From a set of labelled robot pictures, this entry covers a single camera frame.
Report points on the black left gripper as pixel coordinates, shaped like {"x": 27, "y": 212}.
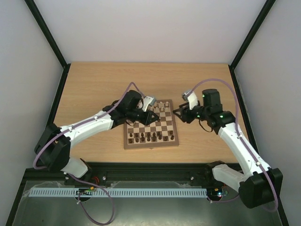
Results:
{"x": 150, "y": 120}

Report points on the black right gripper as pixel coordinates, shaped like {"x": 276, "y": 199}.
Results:
{"x": 186, "y": 114}

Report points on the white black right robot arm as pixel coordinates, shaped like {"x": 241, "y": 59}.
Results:
{"x": 258, "y": 183}

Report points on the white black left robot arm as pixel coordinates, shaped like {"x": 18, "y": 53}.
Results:
{"x": 55, "y": 144}

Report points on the row of light chess pieces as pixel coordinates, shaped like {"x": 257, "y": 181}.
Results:
{"x": 162, "y": 106}

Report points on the wooden chess board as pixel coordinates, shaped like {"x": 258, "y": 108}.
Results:
{"x": 166, "y": 124}

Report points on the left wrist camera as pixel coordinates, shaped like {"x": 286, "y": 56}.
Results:
{"x": 148, "y": 101}

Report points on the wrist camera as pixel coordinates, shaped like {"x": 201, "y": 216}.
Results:
{"x": 190, "y": 97}
{"x": 148, "y": 101}

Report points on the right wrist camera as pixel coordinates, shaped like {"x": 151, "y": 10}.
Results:
{"x": 190, "y": 97}

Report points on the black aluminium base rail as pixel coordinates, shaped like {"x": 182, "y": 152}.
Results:
{"x": 194, "y": 174}

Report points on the black frame post right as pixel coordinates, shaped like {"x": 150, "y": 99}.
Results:
{"x": 252, "y": 32}

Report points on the black frame post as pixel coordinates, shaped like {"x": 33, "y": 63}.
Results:
{"x": 252, "y": 32}
{"x": 46, "y": 32}

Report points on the light blue slotted cable duct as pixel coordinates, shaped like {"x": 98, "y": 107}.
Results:
{"x": 121, "y": 192}

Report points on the black frame post left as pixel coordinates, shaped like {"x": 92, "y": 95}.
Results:
{"x": 46, "y": 32}

